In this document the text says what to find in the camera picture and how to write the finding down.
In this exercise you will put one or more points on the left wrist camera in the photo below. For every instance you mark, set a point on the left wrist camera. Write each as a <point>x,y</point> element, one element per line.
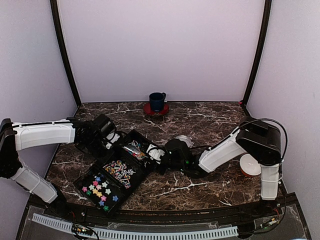
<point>110,139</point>

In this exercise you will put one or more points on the metal scoop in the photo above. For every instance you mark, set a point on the metal scoop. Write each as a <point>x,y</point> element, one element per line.
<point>135,152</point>

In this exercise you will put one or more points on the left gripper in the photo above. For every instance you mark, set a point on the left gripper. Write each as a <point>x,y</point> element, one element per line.
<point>109,156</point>

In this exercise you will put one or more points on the black frame post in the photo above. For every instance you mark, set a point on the black frame post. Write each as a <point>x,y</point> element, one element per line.
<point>63,51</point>
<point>259,51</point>

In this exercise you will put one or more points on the white slotted cable duct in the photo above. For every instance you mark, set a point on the white slotted cable duct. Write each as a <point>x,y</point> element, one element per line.
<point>122,231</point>

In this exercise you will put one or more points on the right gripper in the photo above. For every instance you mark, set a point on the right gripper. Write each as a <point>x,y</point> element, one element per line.
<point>160,171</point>

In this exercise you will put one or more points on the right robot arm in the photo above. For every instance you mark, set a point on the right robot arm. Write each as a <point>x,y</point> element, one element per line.
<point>259,138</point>

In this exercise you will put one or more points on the left black frame post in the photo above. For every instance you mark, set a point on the left black frame post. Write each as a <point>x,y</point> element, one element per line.
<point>63,51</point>

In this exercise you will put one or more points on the dark blue mug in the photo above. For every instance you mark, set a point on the dark blue mug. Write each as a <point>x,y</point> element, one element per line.
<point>157,101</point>

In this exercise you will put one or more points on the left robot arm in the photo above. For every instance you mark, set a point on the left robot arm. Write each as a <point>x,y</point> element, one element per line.
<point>18,137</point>

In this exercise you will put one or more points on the black front rail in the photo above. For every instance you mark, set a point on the black front rail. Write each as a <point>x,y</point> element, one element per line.
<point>231,214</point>

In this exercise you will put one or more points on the clear plastic cup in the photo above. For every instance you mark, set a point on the clear plastic cup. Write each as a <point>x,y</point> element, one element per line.
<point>185,139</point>

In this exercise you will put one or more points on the black three-compartment candy bin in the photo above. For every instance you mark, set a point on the black three-compartment candy bin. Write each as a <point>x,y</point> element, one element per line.
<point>109,182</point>

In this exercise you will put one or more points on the orange white bowl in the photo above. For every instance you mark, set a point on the orange white bowl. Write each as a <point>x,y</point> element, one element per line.
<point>249,166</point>

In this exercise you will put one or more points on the right black frame post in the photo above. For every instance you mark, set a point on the right black frame post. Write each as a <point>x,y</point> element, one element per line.
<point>259,51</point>

